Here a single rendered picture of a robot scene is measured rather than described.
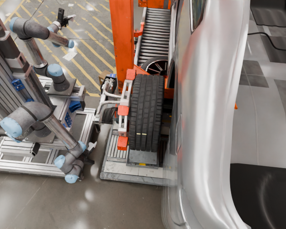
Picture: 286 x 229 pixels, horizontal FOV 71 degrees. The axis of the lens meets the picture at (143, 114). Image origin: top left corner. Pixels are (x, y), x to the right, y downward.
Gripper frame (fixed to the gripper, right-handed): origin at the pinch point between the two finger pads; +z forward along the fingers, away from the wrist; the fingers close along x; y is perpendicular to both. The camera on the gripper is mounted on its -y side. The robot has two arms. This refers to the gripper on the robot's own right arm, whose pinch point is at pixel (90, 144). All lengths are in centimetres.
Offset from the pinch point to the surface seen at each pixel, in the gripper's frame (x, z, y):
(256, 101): -126, 38, -43
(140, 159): -3, 35, -64
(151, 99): -60, 14, 8
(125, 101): -41.8, 13.6, 16.0
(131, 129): -39.8, 0.1, -0.9
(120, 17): -59, 56, 62
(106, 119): -22.3, 7.9, 11.4
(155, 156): -17, 41, -71
